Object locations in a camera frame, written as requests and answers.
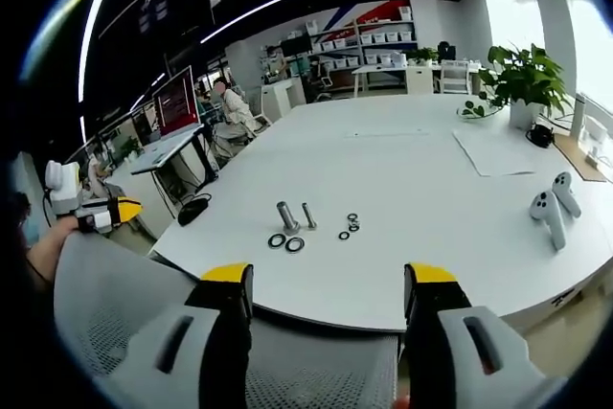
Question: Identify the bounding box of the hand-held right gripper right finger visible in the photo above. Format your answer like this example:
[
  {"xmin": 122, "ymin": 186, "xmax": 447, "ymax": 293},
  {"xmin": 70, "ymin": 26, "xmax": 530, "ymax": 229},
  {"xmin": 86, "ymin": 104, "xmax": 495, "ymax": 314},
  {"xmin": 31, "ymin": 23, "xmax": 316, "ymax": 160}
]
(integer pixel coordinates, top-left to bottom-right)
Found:
[{"xmin": 402, "ymin": 262, "xmax": 569, "ymax": 409}]

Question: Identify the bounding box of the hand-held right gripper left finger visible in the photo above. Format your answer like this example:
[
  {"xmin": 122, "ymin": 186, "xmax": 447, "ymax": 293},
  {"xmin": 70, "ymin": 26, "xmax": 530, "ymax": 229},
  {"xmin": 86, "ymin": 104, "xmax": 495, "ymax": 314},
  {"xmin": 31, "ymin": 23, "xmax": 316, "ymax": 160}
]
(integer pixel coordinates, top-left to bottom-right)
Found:
[{"xmin": 98, "ymin": 262, "xmax": 255, "ymax": 409}]

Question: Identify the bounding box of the large steel threaded stud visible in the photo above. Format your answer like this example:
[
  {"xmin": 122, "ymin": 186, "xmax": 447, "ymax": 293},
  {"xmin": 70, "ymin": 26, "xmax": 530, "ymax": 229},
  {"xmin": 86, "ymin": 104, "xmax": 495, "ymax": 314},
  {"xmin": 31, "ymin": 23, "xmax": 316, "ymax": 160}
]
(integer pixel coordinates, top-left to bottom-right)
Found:
[{"xmin": 275, "ymin": 200, "xmax": 303, "ymax": 234}]

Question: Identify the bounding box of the small steel threaded stud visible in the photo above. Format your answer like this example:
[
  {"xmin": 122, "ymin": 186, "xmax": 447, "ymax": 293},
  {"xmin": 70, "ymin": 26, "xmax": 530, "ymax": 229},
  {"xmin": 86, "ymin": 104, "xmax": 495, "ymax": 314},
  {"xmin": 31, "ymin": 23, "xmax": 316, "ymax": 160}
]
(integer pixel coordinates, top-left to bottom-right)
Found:
[{"xmin": 301, "ymin": 201, "xmax": 319, "ymax": 233}]

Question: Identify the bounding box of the white standing desk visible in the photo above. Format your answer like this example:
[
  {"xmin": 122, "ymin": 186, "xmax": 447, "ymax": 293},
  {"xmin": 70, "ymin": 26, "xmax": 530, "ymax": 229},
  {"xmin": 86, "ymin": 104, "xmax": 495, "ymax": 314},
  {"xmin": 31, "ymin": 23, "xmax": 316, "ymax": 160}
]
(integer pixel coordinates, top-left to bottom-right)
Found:
[{"xmin": 129, "ymin": 125, "xmax": 219, "ymax": 193}]

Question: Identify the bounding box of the grey mesh office chair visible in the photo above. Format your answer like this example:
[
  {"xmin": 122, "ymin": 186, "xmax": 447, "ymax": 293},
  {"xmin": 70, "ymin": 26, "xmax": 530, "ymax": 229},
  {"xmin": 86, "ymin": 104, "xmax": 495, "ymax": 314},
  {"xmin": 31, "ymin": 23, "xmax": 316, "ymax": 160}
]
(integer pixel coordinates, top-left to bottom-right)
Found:
[{"xmin": 52, "ymin": 230, "xmax": 404, "ymax": 409}]

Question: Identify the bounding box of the computer monitor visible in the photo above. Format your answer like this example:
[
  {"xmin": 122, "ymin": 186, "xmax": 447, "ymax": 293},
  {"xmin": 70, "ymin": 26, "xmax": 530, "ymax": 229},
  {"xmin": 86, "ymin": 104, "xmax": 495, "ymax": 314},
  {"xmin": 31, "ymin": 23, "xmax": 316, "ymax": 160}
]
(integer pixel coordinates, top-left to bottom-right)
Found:
[{"xmin": 151, "ymin": 65, "xmax": 203, "ymax": 141}]

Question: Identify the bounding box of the white handheld controller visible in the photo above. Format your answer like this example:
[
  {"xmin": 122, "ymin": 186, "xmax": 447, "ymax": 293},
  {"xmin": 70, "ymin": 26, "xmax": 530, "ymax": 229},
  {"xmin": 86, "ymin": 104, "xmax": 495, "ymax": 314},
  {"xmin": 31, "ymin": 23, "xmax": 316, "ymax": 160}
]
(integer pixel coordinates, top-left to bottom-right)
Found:
[
  {"xmin": 551, "ymin": 170, "xmax": 583, "ymax": 219},
  {"xmin": 528, "ymin": 190, "xmax": 569, "ymax": 253}
]

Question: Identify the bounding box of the white paper sheet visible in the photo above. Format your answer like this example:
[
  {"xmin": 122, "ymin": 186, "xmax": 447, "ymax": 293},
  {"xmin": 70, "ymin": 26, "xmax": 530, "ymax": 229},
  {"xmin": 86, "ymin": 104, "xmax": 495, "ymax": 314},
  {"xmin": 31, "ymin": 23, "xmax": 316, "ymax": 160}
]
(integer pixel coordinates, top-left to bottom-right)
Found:
[{"xmin": 451, "ymin": 127, "xmax": 536, "ymax": 177}]

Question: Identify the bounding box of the wooden board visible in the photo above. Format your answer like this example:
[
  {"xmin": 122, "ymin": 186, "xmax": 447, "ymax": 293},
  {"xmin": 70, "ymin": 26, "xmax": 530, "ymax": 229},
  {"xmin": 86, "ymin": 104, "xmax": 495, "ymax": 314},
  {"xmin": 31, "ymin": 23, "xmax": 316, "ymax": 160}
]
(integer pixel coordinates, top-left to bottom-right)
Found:
[{"xmin": 552, "ymin": 132, "xmax": 610, "ymax": 184}]

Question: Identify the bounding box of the small black device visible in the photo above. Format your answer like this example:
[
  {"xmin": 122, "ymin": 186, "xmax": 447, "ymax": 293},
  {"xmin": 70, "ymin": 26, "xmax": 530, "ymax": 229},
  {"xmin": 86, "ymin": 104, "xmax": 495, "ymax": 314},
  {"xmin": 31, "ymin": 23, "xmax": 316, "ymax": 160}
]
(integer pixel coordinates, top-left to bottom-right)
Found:
[{"xmin": 525, "ymin": 123, "xmax": 556, "ymax": 148}]

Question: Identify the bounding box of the glass bowl with plant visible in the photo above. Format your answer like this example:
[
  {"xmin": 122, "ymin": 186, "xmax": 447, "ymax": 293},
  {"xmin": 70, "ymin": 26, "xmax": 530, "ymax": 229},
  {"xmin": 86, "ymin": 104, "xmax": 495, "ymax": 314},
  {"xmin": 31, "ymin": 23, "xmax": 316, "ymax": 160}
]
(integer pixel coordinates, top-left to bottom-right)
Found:
[{"xmin": 455, "ymin": 98, "xmax": 503, "ymax": 124}]

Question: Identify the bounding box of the white office chair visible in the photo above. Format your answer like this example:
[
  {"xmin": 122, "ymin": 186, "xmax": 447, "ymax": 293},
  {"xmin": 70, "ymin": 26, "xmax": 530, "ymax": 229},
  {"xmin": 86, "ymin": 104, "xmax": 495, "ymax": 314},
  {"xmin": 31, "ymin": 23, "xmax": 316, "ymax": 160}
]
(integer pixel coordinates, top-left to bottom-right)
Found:
[{"xmin": 437, "ymin": 58, "xmax": 474, "ymax": 95}]

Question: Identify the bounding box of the potted green plant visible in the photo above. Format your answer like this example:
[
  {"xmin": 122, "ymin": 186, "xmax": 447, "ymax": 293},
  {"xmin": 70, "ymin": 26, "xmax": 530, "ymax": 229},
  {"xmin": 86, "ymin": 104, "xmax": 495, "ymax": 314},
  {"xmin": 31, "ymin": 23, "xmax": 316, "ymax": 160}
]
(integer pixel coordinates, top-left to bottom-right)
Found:
[{"xmin": 477, "ymin": 41, "xmax": 575, "ymax": 131}]

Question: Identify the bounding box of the white background table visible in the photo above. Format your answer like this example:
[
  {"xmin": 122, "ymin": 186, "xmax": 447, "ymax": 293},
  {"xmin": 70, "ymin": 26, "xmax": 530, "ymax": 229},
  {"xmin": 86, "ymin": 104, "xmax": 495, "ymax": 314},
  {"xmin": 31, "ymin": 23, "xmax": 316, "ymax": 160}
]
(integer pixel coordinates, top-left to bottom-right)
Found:
[{"xmin": 351, "ymin": 62, "xmax": 483, "ymax": 96}]

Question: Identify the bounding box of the shelf with white bins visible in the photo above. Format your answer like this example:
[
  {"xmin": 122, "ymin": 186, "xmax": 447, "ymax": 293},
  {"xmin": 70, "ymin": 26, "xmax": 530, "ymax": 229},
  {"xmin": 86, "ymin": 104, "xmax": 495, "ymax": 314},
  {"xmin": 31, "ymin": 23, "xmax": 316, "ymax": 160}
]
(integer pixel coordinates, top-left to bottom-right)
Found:
[{"xmin": 305, "ymin": 5, "xmax": 419, "ymax": 95}]

